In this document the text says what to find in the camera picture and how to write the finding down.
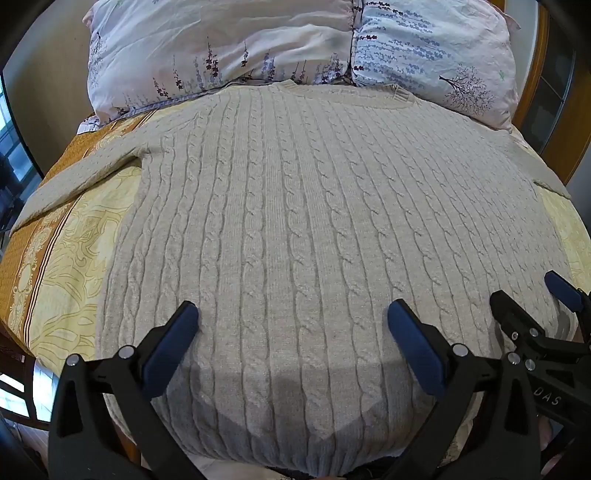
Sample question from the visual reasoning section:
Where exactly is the beige cable-knit sweater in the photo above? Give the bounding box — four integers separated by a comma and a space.
9, 79, 573, 476

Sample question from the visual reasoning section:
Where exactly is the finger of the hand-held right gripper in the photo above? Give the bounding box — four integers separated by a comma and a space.
544, 271, 591, 319
490, 290, 557, 354

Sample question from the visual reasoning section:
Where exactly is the window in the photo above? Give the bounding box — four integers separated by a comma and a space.
0, 74, 47, 232

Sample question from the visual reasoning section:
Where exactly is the blue floral pillow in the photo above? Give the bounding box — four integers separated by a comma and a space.
351, 0, 520, 130

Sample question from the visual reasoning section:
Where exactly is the dark wooden chair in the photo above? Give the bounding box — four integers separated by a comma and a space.
0, 323, 51, 480

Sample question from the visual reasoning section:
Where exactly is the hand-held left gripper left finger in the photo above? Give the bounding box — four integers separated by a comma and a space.
48, 300, 200, 480

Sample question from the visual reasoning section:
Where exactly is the pink floral pillow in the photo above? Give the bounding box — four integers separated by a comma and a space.
83, 0, 358, 123

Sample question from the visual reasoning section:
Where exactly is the wooden headboard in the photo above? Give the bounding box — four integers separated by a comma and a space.
512, 4, 591, 185

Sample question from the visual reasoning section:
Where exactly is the yellow patterned bed sheet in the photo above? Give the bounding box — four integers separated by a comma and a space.
0, 111, 591, 467

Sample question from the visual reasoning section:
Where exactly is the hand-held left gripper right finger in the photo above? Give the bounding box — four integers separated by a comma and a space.
387, 298, 543, 480

